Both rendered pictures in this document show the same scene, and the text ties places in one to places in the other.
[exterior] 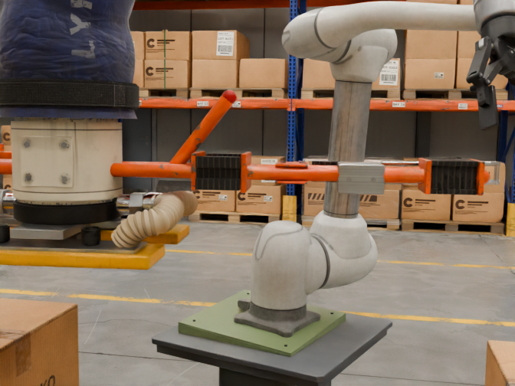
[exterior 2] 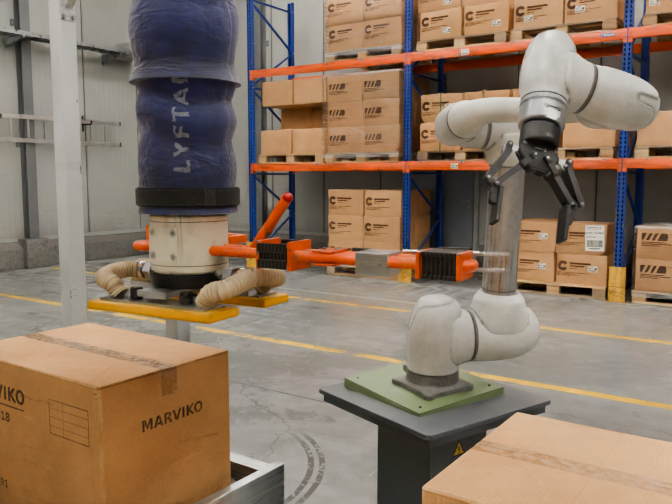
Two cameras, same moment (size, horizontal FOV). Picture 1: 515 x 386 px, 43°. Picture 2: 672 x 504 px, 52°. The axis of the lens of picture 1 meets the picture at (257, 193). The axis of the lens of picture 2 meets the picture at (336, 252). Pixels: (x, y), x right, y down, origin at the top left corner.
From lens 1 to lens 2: 0.66 m
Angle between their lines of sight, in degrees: 24
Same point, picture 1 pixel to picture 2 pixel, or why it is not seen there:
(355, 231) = (506, 308)
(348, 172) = (361, 258)
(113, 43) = (205, 160)
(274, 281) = (420, 349)
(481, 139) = not seen: outside the picture
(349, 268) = (501, 343)
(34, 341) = (180, 372)
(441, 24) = not seen: hidden behind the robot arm
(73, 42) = (175, 162)
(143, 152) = (465, 215)
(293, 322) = (438, 388)
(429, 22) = not seen: hidden behind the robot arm
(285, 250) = (429, 321)
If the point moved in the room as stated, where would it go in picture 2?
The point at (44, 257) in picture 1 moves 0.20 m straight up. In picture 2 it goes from (151, 310) to (148, 213)
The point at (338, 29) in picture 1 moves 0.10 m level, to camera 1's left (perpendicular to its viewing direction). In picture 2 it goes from (461, 123) to (423, 124)
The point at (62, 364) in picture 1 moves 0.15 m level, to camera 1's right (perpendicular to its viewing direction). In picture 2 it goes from (210, 394) to (261, 402)
